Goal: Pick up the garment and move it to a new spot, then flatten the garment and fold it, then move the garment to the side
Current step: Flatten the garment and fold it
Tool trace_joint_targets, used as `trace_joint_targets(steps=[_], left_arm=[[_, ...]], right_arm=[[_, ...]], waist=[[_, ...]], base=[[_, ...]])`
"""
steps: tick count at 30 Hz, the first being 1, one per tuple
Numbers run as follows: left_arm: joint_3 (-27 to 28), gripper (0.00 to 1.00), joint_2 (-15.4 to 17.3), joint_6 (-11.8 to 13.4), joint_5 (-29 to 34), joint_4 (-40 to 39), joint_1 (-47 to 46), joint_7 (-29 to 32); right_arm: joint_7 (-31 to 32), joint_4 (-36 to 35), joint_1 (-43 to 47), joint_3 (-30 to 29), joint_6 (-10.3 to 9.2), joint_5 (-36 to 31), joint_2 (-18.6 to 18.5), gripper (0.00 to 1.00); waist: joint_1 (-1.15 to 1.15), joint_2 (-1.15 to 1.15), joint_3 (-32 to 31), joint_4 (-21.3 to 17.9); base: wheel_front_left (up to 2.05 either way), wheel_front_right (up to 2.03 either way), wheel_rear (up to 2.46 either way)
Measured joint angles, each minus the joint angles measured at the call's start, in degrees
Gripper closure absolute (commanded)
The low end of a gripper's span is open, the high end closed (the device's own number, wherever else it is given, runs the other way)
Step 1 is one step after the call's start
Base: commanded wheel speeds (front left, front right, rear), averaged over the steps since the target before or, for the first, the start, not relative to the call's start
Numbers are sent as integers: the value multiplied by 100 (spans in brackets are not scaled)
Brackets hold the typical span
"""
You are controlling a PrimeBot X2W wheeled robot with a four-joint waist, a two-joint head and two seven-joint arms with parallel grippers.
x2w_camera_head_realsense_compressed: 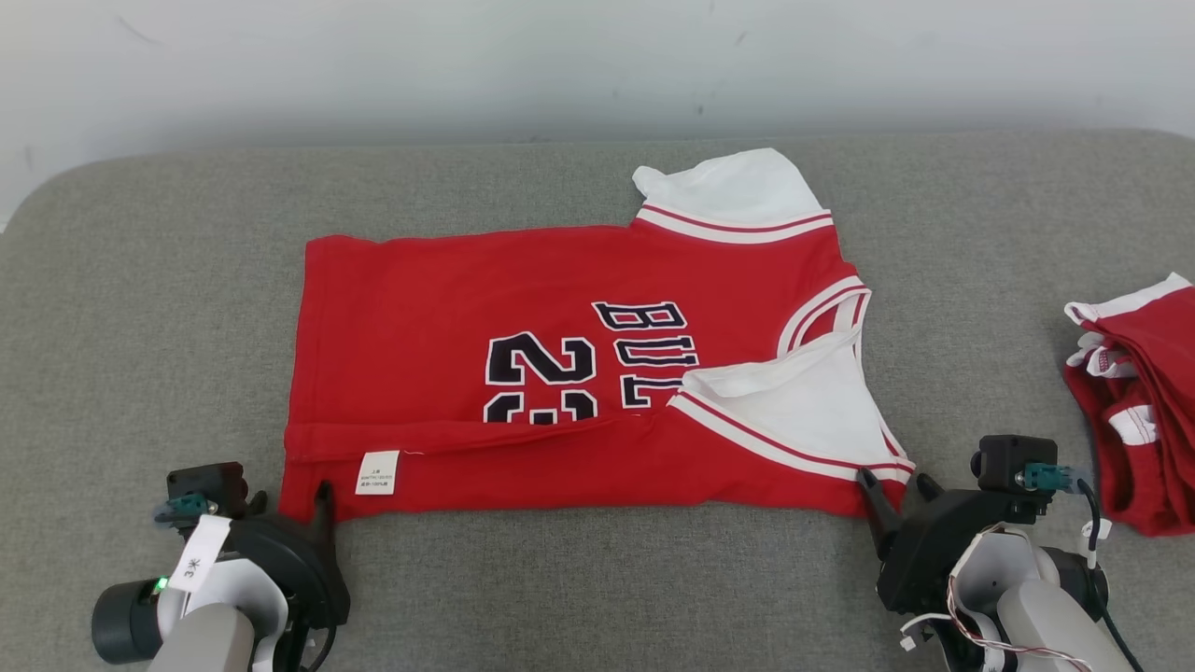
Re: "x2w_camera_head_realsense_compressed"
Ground white paper tag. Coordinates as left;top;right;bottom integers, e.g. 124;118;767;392
166;514;232;594

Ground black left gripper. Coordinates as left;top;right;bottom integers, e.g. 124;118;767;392
219;480;352;632

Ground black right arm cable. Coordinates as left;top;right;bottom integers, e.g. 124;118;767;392
1072;476;1147;672

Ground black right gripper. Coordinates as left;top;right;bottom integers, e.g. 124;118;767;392
856;467;1037;617

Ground red basketball jersey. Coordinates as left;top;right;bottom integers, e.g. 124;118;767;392
278;147;918;524

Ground red shorts with white trim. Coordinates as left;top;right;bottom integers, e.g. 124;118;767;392
1062;272;1195;539

